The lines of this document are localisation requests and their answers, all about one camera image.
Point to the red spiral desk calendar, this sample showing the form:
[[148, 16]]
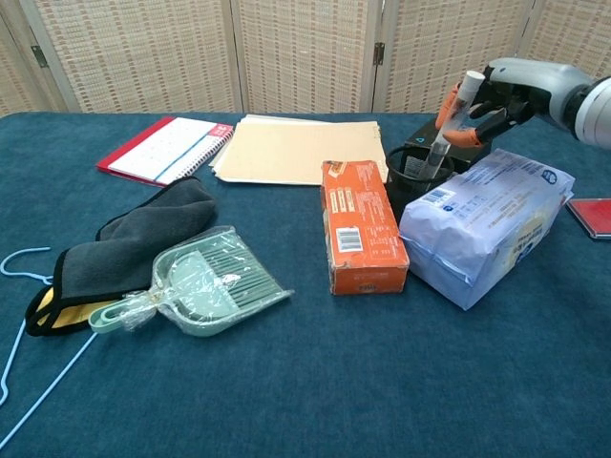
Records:
[[162, 148]]

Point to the black mesh pen holder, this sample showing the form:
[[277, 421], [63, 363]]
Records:
[[406, 181]]

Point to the pale cream file folder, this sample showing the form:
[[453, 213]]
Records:
[[277, 118]]

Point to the blue white tissue pack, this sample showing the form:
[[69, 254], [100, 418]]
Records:
[[482, 224]]

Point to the orange cardboard box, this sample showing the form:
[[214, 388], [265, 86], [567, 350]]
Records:
[[363, 224]]

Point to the clear plastic tube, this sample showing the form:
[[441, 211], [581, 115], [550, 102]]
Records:
[[472, 81]]

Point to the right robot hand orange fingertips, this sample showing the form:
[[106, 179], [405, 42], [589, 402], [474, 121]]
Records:
[[534, 81]]

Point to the grey cloth yellow lining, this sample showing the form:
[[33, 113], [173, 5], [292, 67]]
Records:
[[138, 224]]

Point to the red stamp pad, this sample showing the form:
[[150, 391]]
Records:
[[594, 217]]

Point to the manila file folder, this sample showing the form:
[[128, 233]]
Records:
[[296, 152]]

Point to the metal screen hinge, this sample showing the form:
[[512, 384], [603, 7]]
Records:
[[379, 52], [39, 56]]

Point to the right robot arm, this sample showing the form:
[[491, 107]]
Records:
[[596, 114]]

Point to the black product box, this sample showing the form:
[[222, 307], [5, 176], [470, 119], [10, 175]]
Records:
[[420, 138]]

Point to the woven folding screen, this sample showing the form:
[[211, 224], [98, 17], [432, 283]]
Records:
[[305, 52]]

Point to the green dustpan brush set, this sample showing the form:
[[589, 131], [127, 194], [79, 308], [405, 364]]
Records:
[[205, 281]]

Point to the blue felt table cover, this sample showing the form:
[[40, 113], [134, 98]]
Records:
[[334, 381]]

